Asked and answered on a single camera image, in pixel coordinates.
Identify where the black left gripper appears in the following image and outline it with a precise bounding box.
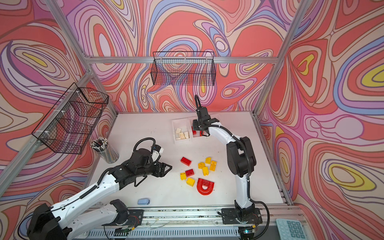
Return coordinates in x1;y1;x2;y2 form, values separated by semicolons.
135;160;173;179

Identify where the small yellow lego top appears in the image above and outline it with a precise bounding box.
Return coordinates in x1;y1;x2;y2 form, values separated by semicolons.
205;157;212;165

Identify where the small yellow lego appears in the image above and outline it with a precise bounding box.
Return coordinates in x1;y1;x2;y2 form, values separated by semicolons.
180;173;187;181
205;157;212;165

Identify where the yellow round lego piece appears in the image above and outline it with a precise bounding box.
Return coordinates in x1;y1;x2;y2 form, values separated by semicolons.
198;162;206;169

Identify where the yellow long lego brick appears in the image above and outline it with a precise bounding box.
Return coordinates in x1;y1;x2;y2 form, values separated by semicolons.
210;161;217;171

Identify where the red narrow lego brick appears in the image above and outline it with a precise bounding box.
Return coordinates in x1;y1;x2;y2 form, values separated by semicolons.
185;169;195;178

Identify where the yellow lego brick front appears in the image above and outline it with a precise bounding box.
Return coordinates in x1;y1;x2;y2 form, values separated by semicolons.
186;178;196;187

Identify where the red arch lego piece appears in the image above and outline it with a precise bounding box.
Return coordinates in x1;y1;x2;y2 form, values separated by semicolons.
197;178;215;196

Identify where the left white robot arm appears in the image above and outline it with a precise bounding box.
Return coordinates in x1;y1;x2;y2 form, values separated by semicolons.
27;146;172;240

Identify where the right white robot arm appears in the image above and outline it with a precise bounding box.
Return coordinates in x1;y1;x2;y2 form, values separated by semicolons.
193;105;263;225

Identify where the middle translucent plastic bin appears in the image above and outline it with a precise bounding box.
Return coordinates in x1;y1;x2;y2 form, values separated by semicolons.
188;117;205;138

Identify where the translucent plastic bin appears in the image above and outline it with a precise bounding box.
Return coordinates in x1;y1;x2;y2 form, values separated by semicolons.
172;118;193;145
188;117;205;138

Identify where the left translucent plastic bin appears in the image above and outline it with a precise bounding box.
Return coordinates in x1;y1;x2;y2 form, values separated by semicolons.
172;118;193;145

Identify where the blue eraser block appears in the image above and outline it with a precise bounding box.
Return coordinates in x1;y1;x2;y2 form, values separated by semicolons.
138;198;150;205

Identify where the metal cup of pens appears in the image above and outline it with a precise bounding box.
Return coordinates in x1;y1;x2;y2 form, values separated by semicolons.
91;137;119;164

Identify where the green calculator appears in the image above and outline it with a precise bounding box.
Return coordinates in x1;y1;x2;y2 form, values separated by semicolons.
276;219;308;240

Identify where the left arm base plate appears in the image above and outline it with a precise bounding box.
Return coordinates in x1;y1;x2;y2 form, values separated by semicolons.
123;209;144;227

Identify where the back black wire basket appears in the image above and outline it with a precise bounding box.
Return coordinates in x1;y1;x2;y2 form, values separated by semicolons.
151;51;217;87

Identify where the black wire basket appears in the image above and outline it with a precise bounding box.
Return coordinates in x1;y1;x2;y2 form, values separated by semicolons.
151;51;217;87
32;83;109;155

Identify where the left black wire basket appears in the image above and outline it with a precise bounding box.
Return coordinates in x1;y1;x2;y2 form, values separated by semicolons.
32;83;109;155

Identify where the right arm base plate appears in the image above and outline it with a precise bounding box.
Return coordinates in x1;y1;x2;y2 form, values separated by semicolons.
218;208;263;226

